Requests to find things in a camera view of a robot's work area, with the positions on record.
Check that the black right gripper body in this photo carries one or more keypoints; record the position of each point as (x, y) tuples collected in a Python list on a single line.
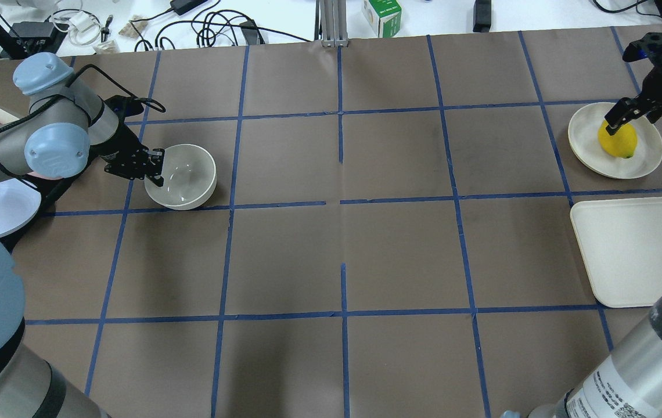
[(654, 83)]

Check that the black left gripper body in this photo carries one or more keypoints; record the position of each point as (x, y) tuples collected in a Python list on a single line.
[(119, 146)]

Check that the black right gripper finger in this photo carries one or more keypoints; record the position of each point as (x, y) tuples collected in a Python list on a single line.
[(624, 111)]

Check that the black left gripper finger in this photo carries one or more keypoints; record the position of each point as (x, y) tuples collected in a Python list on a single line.
[(153, 166)]

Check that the yellow lemon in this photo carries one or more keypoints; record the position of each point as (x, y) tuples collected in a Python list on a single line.
[(621, 145)]

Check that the white ceramic bowl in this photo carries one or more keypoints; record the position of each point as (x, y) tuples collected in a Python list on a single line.
[(189, 175)]

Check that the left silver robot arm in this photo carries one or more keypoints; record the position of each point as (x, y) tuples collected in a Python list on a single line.
[(66, 124)]

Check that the white round plate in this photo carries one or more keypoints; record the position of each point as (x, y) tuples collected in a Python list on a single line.
[(583, 141)]

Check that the black plate rack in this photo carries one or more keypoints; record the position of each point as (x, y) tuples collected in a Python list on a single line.
[(45, 194)]

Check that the cream plate in rack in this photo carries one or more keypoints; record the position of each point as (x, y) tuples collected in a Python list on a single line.
[(7, 116)]

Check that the blue plate in rack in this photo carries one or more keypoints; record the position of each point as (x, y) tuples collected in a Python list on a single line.
[(15, 206)]

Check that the cream rectangular tray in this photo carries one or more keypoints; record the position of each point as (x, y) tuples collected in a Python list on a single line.
[(620, 242)]

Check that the black power adapter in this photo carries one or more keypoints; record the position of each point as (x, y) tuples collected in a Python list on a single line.
[(482, 16)]

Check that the green white box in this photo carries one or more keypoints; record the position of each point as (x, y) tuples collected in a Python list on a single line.
[(384, 17)]

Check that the aluminium frame post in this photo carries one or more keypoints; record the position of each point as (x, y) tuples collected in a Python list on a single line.
[(331, 23)]

